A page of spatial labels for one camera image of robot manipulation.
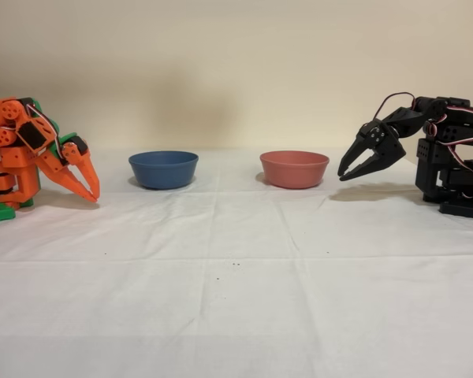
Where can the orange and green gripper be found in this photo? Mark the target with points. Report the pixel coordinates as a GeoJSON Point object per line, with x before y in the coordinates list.
{"type": "Point", "coordinates": [72, 159]}

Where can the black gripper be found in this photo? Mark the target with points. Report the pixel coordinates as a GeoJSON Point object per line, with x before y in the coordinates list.
{"type": "Point", "coordinates": [378, 146]}

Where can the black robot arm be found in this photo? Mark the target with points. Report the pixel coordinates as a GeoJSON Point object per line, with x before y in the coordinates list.
{"type": "Point", "coordinates": [457, 134]}

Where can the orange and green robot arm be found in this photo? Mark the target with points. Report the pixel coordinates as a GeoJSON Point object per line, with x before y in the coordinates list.
{"type": "Point", "coordinates": [8, 157]}

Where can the red bowl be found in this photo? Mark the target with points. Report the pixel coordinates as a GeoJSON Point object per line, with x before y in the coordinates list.
{"type": "Point", "coordinates": [294, 171]}

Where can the blue bowl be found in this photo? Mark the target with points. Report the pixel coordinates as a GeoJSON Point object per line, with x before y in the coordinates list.
{"type": "Point", "coordinates": [163, 171]}

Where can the white tablecloth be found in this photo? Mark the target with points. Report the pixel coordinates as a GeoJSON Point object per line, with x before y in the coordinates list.
{"type": "Point", "coordinates": [220, 307]}

